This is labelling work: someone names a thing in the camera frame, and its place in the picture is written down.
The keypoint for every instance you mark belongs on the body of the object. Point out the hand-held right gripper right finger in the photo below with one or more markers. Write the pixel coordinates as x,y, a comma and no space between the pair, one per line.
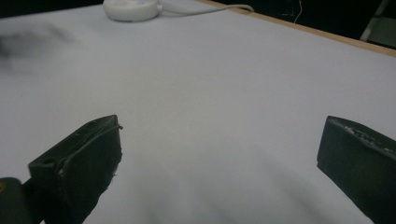
358,161

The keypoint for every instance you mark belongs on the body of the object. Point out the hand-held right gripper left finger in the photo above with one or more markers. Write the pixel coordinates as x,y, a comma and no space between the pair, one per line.
81,168

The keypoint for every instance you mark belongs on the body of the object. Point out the grey metal stand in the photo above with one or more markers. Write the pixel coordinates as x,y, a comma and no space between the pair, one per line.
378,28

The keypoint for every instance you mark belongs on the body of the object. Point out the white round device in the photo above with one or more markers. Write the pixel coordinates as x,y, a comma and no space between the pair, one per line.
130,9

